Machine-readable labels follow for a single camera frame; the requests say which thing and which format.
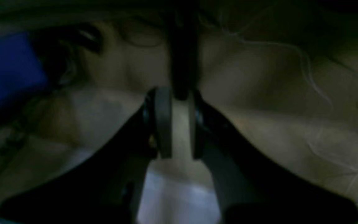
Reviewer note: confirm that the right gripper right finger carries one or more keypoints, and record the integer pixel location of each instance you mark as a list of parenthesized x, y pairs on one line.
[(250, 187)]

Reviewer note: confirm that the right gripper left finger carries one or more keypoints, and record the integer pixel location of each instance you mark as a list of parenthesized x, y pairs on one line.
[(107, 187)]

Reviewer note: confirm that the blue plastic bin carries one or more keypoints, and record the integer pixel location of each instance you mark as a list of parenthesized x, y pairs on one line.
[(21, 74)]

